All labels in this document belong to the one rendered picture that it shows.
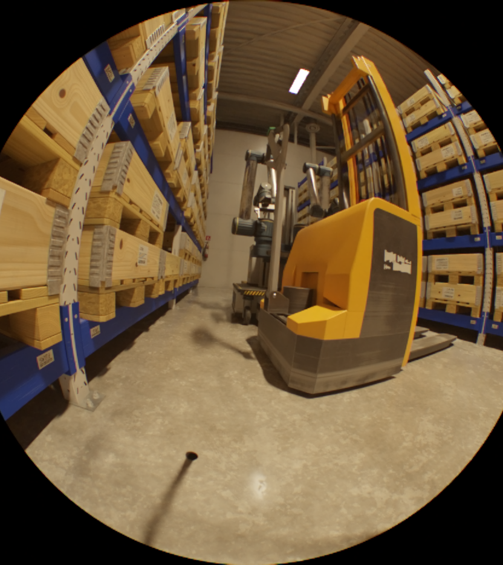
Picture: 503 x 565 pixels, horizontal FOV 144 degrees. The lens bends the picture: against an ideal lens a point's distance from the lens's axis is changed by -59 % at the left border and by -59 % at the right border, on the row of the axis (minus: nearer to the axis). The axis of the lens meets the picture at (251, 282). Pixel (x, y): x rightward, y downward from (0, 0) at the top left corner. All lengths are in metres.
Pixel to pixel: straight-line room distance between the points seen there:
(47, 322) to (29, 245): 0.18
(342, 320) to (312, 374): 0.24
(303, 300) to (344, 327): 0.32
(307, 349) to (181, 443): 0.56
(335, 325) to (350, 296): 0.12
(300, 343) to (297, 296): 0.32
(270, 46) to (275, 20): 1.13
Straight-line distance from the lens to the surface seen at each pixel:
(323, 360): 0.81
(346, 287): 0.82
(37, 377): 0.64
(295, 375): 0.86
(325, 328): 0.76
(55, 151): 0.55
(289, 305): 1.05
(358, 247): 0.84
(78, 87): 0.63
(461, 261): 2.74
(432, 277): 2.90
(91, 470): 0.62
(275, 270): 1.04
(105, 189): 0.80
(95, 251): 0.76
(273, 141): 1.30
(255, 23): 7.72
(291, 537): 0.51
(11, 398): 0.60
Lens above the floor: 0.48
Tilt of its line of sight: 2 degrees down
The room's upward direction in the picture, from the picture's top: 5 degrees clockwise
